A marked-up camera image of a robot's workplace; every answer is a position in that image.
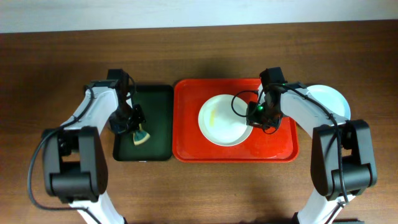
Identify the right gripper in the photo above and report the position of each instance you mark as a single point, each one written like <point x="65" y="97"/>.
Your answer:
<point x="252" y="120"/>

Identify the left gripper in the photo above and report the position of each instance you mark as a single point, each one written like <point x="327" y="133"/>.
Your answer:
<point x="139" y="118"/>

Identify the green yellow sponge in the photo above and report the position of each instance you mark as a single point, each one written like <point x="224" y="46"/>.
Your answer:
<point x="140" y="136"/>

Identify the white plate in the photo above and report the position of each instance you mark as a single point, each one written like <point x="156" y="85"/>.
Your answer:
<point x="220" y="124"/>

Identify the light blue plate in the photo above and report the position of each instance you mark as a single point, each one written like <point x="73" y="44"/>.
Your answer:
<point x="332" y="99"/>

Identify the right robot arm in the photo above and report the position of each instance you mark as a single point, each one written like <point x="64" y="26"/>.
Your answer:
<point x="342" y="164"/>

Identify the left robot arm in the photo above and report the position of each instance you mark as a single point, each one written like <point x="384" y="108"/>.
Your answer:
<point x="75" y="169"/>

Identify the dark green tray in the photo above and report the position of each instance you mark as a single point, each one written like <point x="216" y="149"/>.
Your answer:
<point x="157" y="102"/>

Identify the red tray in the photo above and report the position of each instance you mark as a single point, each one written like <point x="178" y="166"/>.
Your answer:
<point x="190" y="145"/>

